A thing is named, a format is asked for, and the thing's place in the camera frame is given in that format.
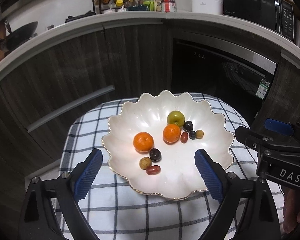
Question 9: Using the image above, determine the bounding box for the brown longan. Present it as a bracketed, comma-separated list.
[196, 129, 204, 139]
[139, 157, 152, 170]

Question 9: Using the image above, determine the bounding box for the red grape tomato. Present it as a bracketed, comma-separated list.
[146, 165, 161, 176]
[180, 132, 189, 144]

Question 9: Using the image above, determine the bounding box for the dark plum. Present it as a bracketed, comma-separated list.
[183, 121, 193, 132]
[149, 148, 162, 163]

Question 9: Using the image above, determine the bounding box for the orange mandarin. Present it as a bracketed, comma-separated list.
[133, 132, 154, 153]
[162, 124, 181, 144]

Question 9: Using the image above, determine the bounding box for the green apple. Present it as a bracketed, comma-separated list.
[167, 111, 185, 127]

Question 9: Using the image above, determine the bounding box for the dark blueberry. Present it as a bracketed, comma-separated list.
[189, 130, 196, 140]

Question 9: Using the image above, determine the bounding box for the person right hand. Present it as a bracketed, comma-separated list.
[283, 187, 300, 233]

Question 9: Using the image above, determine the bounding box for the white checked tablecloth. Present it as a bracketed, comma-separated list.
[59, 93, 257, 239]

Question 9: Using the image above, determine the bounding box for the green energy label sticker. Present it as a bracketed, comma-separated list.
[256, 79, 270, 100]

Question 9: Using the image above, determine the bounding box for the built-in black dishwasher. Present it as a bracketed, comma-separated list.
[171, 38, 274, 124]

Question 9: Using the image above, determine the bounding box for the white scalloped ceramic bowl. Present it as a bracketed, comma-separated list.
[102, 90, 234, 200]

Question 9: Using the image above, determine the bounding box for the black microwave oven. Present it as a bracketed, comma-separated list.
[223, 0, 295, 42]

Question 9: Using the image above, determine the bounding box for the white rice cooker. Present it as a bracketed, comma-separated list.
[192, 0, 223, 15]

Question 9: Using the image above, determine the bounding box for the black wok pan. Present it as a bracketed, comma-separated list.
[0, 21, 38, 52]

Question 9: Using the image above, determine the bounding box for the red sauce bottle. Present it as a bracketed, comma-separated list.
[162, 0, 177, 12]

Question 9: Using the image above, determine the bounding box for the dark soy sauce bottle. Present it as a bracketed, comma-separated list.
[155, 0, 162, 12]

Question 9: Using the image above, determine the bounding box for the yellow cap bottle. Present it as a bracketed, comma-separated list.
[115, 0, 125, 12]

